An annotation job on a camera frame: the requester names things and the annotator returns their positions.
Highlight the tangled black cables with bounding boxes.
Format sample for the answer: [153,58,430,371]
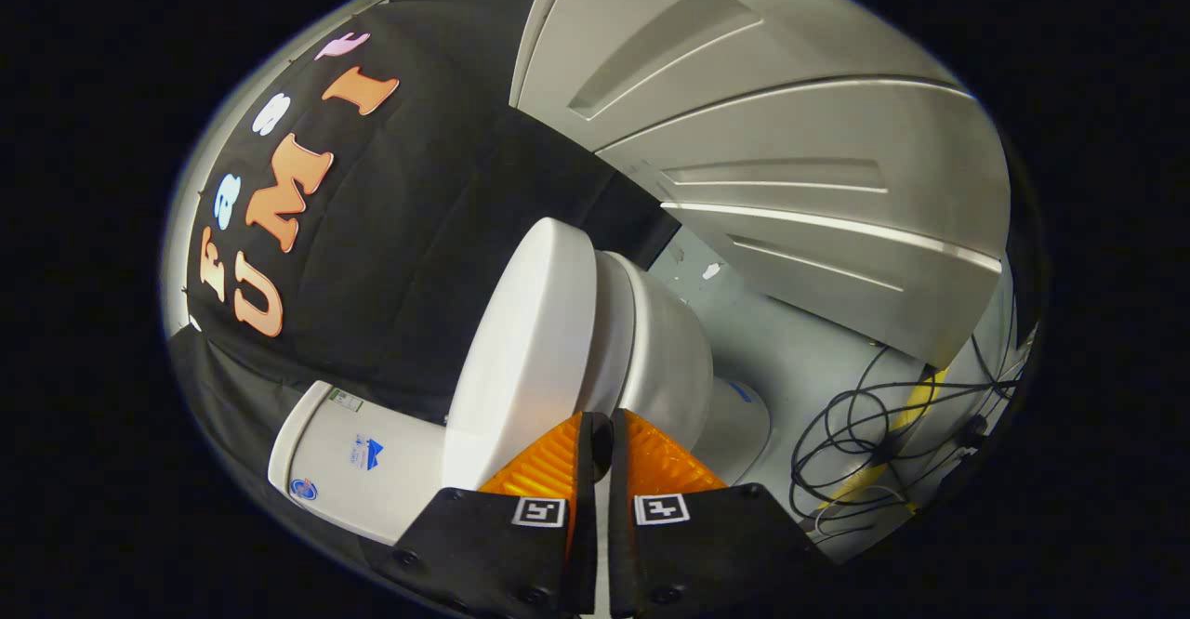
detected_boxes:
[788,317,1024,538]

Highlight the yellow strap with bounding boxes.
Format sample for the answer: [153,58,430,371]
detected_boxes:
[816,366,951,510]

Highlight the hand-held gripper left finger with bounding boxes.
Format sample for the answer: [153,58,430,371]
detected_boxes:
[390,411,602,619]

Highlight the white panelled door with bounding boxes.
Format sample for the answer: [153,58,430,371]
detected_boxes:
[509,0,1014,371]

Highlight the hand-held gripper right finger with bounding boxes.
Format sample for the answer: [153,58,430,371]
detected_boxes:
[608,407,831,619]

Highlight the black backdrop cloth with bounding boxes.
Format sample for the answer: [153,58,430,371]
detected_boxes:
[165,0,684,518]

